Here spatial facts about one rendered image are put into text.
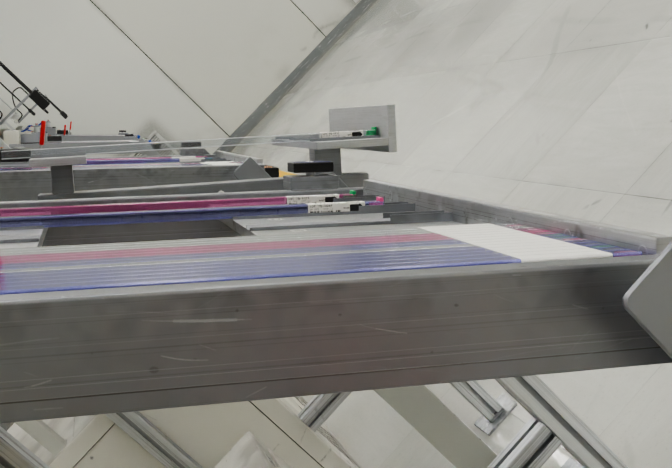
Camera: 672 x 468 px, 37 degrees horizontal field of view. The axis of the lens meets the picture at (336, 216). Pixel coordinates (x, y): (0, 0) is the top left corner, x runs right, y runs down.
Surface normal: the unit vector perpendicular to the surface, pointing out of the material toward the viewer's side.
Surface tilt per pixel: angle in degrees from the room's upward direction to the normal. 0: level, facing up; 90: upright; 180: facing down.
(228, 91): 90
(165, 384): 90
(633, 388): 0
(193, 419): 90
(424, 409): 90
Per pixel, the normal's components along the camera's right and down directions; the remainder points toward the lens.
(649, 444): -0.69, -0.68
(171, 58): 0.24, 0.09
